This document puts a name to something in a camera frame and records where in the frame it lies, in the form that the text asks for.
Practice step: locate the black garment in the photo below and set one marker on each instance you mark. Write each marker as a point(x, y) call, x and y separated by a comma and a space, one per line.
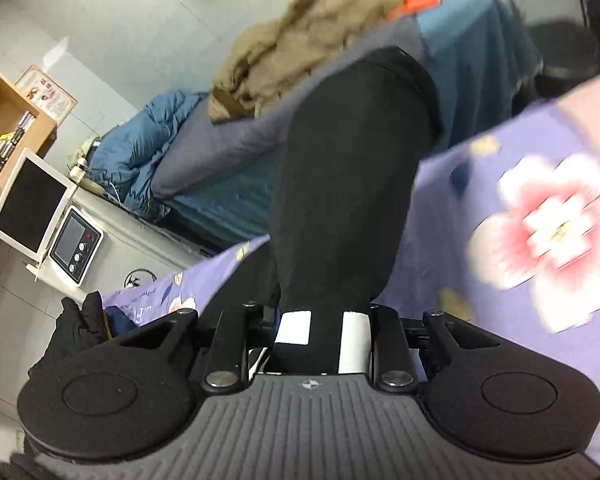
point(341, 199)

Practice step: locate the black round stool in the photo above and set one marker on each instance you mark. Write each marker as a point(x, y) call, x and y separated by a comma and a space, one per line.
point(570, 56)

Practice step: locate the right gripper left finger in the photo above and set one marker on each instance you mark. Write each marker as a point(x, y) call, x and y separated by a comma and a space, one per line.
point(291, 344)

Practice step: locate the blue skirted bed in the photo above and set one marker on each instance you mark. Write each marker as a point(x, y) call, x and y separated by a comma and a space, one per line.
point(478, 54)

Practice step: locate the white framed tablet screen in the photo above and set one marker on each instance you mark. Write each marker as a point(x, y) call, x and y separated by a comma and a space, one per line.
point(32, 203)

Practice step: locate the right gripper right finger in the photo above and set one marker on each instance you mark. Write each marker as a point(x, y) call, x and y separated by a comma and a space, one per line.
point(354, 352)

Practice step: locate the wooden shelf unit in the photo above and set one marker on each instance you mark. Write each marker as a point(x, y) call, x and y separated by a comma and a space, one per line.
point(22, 125)

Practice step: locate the grey blanket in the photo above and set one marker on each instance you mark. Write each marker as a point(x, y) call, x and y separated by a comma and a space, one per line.
point(202, 149)

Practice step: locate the tan jacket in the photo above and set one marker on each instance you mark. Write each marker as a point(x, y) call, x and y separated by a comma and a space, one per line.
point(270, 59)

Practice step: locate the purple floral bed sheet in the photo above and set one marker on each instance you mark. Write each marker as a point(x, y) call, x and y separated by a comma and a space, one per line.
point(501, 255)

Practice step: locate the white control panel device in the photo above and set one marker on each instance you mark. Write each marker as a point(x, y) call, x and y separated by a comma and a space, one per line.
point(75, 245)

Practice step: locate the framed wall poster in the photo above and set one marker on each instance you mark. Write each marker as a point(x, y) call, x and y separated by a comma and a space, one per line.
point(46, 94)

